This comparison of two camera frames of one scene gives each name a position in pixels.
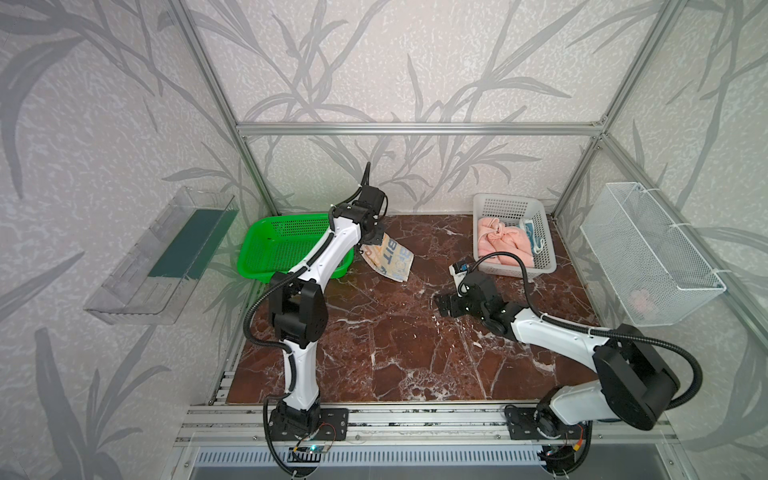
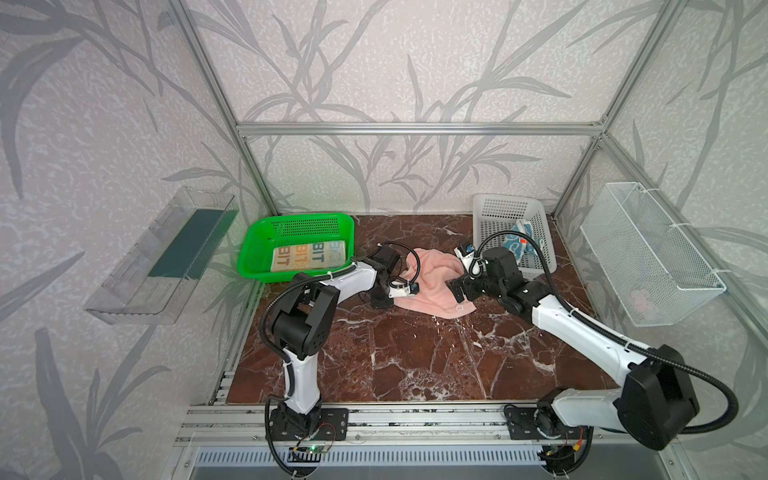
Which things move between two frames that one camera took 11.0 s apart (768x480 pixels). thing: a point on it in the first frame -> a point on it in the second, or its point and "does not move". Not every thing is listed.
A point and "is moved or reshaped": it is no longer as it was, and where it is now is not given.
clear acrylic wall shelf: x=153 y=284 does not move
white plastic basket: x=515 y=208 does not move
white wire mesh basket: x=656 y=271 does not move
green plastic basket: x=268 y=245 does not move
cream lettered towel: x=390 y=258 is moved or reshaped
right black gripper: x=453 y=301 -> x=459 y=288
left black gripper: x=372 y=229 -> x=380 y=297
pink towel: x=494 y=236 -> x=431 y=270
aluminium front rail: x=603 y=424 does not move
